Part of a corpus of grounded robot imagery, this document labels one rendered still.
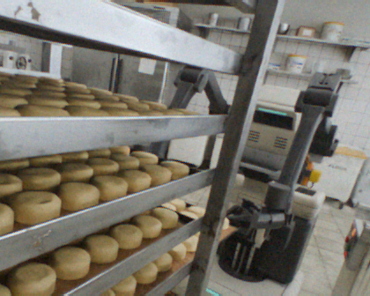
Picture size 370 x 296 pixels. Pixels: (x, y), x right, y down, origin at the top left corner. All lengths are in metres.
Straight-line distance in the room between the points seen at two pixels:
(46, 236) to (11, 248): 0.03
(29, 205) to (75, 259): 0.12
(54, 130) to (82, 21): 0.08
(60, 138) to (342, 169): 4.92
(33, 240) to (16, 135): 0.09
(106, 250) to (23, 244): 0.19
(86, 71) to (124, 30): 4.97
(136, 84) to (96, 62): 0.64
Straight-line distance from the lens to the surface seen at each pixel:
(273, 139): 1.73
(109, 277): 0.44
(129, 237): 0.52
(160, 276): 0.65
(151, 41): 0.37
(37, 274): 0.42
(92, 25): 0.30
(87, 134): 0.32
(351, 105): 5.71
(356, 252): 1.58
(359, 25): 5.75
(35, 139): 0.28
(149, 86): 4.94
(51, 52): 0.84
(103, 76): 5.19
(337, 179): 5.16
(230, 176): 0.60
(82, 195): 0.39
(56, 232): 0.33
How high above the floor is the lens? 1.29
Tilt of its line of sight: 19 degrees down
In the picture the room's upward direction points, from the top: 10 degrees clockwise
